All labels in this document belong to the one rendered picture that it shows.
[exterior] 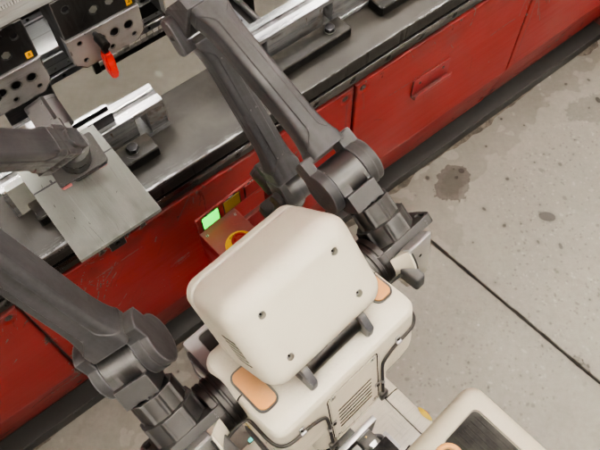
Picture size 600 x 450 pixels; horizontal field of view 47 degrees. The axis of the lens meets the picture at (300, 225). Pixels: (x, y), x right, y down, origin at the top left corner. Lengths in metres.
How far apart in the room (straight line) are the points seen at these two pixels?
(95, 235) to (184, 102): 0.45
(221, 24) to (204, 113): 0.55
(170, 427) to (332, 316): 0.26
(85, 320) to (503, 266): 1.80
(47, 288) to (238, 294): 0.22
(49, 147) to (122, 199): 0.31
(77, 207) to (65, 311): 0.55
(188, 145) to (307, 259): 0.78
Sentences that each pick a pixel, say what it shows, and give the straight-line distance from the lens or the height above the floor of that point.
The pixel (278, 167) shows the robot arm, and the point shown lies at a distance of 1.29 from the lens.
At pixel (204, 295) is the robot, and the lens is 0.88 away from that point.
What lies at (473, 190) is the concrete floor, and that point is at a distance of 2.60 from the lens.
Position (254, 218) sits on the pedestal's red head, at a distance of 1.61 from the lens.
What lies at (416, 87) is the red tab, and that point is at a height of 0.59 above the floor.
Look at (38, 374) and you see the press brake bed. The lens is 1.93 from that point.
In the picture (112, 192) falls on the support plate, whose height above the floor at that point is 1.00.
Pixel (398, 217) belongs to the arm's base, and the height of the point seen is 1.23.
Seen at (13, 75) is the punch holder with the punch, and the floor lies 1.25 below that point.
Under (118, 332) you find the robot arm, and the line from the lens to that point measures 0.92.
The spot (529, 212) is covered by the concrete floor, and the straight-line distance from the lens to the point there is 2.60.
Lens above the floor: 2.15
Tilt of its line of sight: 61 degrees down
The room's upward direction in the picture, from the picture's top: 1 degrees counter-clockwise
